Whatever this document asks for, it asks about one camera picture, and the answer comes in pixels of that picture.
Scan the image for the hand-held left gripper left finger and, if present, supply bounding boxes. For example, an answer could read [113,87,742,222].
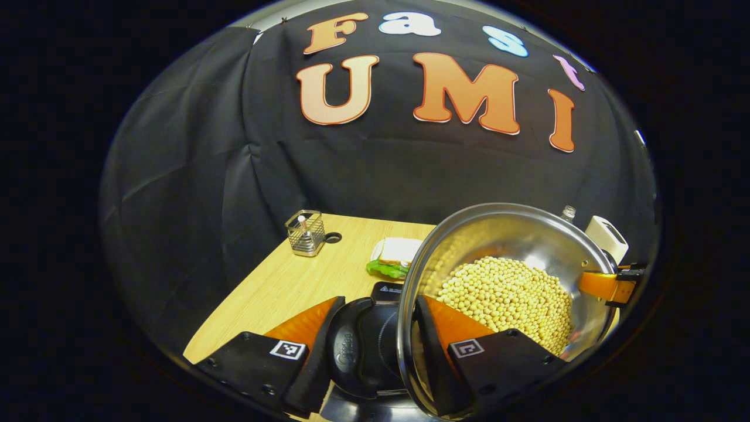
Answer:
[196,296,346,420]

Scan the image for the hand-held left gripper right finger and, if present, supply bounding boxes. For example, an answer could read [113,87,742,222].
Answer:
[413,295,566,417]

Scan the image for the black induction cooktop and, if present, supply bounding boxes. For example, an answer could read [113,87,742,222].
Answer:
[319,281,437,422]

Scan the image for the heap of yellow soybeans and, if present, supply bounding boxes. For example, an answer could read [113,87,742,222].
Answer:
[437,256,575,355]

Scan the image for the stainless steel pot black handles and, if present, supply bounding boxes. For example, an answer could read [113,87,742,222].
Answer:
[327,202,622,421]

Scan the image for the white toaster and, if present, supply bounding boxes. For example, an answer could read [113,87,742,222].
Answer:
[585,216,629,264]

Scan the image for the sandwich with lettuce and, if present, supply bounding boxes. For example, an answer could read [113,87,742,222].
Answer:
[366,237,424,280]

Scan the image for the black backdrop cloth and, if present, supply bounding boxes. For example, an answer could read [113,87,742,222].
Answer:
[100,0,660,352]

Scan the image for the metal wire basket holder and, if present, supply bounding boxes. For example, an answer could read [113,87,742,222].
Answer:
[285,210,326,257]

